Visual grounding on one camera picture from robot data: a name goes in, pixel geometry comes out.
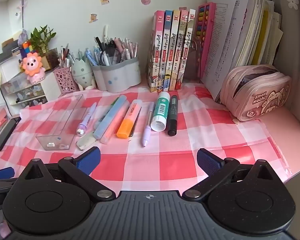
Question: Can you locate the egg-shaped pen holder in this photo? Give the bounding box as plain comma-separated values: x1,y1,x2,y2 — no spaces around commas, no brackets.
71,57,97,91

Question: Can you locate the clear plastic box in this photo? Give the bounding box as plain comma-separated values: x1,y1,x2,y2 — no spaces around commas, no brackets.
36,94,83,151

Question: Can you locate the bunch of assorted pens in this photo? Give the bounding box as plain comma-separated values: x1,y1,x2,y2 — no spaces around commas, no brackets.
84,25,140,67

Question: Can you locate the grey flower-shaped pen holder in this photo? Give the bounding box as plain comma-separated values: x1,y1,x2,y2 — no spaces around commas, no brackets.
91,56,142,93

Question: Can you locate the pink lattice pen holder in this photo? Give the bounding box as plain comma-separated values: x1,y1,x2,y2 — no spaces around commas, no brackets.
52,66,79,94

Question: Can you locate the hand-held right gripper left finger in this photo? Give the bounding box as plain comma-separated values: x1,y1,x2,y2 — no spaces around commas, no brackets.
25,147,115,202

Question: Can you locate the white drawer organizer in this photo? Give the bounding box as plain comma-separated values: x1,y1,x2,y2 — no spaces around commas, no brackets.
5,74,63,117

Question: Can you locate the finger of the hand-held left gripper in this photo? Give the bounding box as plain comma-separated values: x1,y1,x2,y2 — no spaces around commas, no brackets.
0,167,15,180

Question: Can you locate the pink spine comic book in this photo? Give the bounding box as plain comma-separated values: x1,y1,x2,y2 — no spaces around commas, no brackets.
147,10,165,92

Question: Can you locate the grey white eraser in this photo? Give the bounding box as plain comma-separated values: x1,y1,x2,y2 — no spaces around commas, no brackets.
76,132,98,151

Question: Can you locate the black flat case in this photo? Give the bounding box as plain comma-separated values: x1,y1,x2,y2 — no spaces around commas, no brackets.
0,116,22,152

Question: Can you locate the white storage box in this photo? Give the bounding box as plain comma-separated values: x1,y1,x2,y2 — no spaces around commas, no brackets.
0,62,28,87

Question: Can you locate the orange cap highlighter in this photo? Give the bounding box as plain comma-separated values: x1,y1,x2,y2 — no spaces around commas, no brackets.
116,100,142,139

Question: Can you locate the pink lion toy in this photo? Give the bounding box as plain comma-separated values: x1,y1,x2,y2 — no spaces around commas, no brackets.
21,51,46,85

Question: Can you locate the hanging purple ornament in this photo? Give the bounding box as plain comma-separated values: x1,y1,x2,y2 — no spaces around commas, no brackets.
16,0,29,44

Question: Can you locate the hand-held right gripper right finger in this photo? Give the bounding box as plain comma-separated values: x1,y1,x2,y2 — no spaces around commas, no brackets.
183,148,275,202

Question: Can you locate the colourful puzzle cube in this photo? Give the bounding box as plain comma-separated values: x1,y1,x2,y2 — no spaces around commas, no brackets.
20,41,35,58

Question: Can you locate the black magnifying glass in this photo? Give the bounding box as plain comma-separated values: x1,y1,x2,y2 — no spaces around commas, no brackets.
100,40,122,64

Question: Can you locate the red white checkered tablecloth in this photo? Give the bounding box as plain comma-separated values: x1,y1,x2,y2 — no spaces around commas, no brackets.
0,84,293,198

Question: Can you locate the clear acrylic bookend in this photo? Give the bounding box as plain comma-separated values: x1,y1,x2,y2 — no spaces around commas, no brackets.
186,40,203,83

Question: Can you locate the dark grey box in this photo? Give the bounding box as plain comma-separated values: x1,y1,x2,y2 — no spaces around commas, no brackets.
0,37,23,68

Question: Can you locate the purple mechanical pencil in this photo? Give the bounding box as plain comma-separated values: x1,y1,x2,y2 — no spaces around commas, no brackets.
141,102,155,147

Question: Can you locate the glass plant vase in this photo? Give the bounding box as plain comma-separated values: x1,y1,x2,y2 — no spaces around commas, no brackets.
41,47,61,71

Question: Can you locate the clear drawer box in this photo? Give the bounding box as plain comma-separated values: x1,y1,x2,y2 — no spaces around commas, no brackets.
0,76,44,94

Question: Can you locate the stack of papers and folders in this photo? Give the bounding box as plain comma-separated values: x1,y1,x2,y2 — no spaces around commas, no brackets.
201,0,284,104

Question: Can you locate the green white glue stick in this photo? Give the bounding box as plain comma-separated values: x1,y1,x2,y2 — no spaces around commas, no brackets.
150,91,170,132

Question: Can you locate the black marker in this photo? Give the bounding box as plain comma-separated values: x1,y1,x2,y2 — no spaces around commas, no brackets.
167,95,179,137

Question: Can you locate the pink abacus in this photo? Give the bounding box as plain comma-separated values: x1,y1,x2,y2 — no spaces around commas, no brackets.
194,2,217,80

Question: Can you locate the pale blue highlighter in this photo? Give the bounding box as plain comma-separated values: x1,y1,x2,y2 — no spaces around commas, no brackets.
93,95,127,140

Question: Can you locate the pink pencil pouch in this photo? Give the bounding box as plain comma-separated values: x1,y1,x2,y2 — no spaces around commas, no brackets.
220,65,292,122

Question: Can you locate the bunch of grey click pens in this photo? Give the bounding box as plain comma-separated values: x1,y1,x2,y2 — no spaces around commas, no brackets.
77,48,91,63

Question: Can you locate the purple charm pen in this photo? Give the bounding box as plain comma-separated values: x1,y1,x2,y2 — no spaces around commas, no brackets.
76,102,97,137

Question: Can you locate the pale pink highlighter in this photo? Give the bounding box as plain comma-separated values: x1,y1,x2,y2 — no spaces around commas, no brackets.
100,100,130,144

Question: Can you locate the green bamboo plant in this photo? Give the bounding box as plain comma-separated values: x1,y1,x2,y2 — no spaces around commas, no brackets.
29,25,57,55

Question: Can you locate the bunch of pens and pencils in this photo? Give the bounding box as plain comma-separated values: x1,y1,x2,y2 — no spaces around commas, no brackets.
58,43,76,69

